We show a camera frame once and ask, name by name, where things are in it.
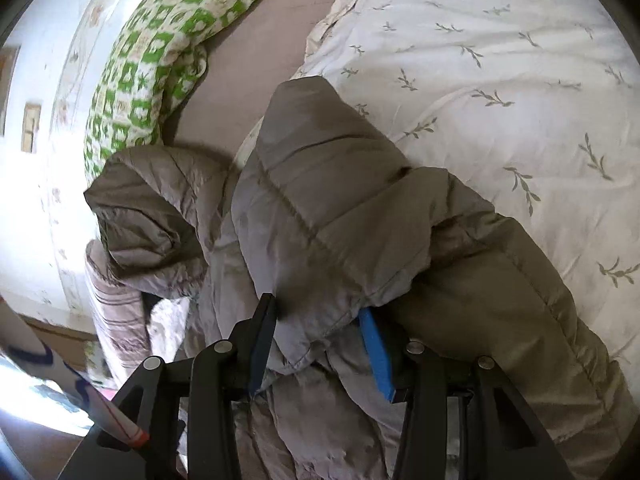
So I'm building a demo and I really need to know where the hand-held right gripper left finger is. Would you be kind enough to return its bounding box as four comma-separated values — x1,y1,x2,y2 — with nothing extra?
57,294,277,480

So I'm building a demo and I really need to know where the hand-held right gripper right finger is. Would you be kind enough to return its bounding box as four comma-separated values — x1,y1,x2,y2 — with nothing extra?
359,307,574,480

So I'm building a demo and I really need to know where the grey puffer jacket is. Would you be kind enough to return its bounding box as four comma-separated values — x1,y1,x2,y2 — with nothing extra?
84,76,640,480

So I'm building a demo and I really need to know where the striped pink bed sheet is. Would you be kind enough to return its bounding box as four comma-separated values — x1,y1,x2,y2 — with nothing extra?
84,239,156,391

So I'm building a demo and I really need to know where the white tube with orange tip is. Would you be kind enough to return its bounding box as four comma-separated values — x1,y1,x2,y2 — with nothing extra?
0,297,151,448

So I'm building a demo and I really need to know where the white leaf print duvet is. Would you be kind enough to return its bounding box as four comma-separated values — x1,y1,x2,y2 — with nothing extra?
235,0,640,361

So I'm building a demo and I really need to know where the taupe bed sheet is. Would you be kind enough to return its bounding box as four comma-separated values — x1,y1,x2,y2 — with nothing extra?
162,0,346,166

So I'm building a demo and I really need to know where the green patterned blanket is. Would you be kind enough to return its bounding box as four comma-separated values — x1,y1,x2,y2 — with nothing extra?
82,0,282,186

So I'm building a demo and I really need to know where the wall switch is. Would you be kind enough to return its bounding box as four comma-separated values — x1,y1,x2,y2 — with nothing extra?
22,103,43,154

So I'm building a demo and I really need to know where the wall picture frame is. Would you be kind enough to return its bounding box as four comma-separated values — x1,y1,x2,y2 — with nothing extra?
0,46,22,137

